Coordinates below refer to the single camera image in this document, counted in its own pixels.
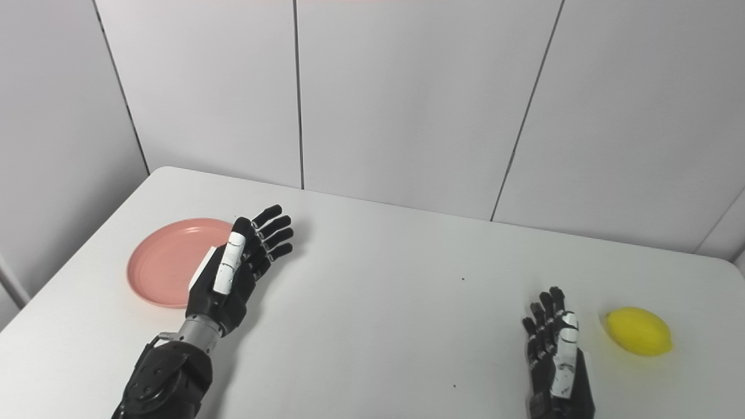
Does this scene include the pink round plate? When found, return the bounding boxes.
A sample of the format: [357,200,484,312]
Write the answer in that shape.
[126,218,236,309]

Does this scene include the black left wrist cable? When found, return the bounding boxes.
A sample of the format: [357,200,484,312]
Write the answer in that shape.
[139,331,179,364]

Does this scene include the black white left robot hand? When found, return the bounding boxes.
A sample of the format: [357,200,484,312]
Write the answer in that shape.
[185,204,295,337]

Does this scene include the yellow lemon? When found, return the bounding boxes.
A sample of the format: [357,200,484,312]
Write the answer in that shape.
[603,307,674,357]

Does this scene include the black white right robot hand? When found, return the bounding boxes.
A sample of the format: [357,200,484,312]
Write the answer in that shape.
[521,286,596,419]

